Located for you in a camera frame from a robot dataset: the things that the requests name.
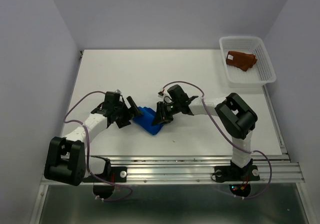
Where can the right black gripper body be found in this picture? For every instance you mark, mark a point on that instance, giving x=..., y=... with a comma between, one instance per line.
x=171, y=109

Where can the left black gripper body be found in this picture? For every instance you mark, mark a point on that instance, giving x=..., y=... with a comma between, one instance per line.
x=123, y=114

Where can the blue towel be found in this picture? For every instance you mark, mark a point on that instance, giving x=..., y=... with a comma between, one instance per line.
x=146, y=119

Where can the brown towel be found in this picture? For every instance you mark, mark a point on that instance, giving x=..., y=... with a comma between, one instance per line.
x=243, y=61

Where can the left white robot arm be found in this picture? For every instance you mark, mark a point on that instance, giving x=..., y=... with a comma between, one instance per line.
x=66, y=160

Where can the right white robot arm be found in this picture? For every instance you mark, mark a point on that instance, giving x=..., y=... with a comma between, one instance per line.
x=238, y=119

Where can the white plastic basket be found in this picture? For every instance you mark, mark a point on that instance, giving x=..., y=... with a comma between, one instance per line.
x=262, y=72

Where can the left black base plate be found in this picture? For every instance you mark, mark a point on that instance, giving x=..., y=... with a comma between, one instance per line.
x=116, y=175

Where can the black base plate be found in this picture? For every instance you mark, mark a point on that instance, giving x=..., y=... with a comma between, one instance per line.
x=116, y=175
x=233, y=173

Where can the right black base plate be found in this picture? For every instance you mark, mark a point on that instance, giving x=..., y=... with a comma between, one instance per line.
x=233, y=173

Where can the aluminium mounting rail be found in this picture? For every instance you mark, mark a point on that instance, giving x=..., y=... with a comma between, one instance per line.
x=188, y=170

